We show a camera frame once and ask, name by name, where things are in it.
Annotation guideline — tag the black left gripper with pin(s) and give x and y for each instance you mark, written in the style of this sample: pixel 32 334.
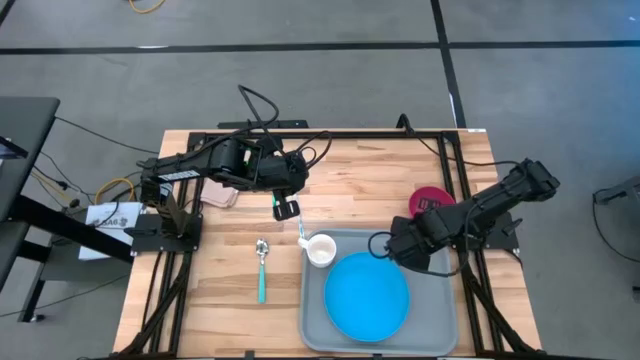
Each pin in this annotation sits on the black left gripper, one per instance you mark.
pixel 285 175

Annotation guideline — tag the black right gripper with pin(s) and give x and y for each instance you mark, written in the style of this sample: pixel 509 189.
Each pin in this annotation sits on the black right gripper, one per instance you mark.
pixel 412 240

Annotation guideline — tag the red bowl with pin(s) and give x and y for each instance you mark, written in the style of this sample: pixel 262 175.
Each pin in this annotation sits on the red bowl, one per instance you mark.
pixel 425 197

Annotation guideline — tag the white mug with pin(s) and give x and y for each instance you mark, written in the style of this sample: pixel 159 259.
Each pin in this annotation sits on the white mug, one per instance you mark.
pixel 321 251

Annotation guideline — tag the pink cloth napkin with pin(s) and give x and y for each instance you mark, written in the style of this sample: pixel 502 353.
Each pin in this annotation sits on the pink cloth napkin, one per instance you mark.
pixel 220 195

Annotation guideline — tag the blue plate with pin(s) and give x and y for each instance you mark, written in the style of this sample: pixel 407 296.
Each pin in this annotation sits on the blue plate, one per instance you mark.
pixel 367 297

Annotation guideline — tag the grey plastic tray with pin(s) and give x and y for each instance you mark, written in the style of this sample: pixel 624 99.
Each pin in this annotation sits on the grey plastic tray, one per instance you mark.
pixel 435 310

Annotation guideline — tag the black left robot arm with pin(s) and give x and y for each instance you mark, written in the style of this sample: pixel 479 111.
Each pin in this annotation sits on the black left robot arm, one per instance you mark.
pixel 200 167

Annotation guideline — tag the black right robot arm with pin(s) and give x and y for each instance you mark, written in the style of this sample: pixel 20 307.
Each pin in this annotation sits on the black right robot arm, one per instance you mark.
pixel 500 195

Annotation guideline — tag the black power strip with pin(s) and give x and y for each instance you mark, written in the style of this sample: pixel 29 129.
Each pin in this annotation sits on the black power strip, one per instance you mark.
pixel 265 124

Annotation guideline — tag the white paper sheet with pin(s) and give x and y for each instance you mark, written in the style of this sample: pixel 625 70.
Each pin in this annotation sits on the white paper sheet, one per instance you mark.
pixel 107 225

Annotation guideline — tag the grey floor stand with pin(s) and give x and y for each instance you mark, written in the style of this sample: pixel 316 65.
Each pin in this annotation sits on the grey floor stand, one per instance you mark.
pixel 620 192

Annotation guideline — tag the black side desk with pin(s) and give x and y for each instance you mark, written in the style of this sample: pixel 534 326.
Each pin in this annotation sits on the black side desk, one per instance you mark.
pixel 25 140

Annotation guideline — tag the black aluminium table frame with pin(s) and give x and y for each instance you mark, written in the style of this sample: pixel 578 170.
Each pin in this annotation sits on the black aluminium table frame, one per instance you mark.
pixel 325 135

